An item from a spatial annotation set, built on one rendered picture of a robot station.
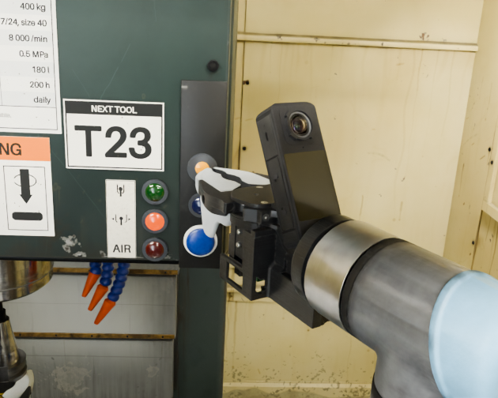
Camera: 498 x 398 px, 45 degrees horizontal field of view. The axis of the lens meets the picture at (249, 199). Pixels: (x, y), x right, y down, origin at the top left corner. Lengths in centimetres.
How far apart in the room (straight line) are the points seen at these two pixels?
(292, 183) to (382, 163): 129
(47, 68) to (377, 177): 127
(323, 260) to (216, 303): 103
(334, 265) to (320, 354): 156
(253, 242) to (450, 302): 18
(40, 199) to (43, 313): 82
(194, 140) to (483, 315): 36
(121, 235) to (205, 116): 16
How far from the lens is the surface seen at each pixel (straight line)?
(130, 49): 60
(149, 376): 150
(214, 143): 61
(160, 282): 137
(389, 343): 38
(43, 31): 61
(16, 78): 63
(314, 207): 46
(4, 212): 66
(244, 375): 197
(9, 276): 85
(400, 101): 171
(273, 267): 49
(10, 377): 99
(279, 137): 46
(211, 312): 145
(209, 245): 63
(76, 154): 62
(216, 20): 59
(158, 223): 63
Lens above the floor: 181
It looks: 18 degrees down
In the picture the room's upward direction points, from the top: 3 degrees clockwise
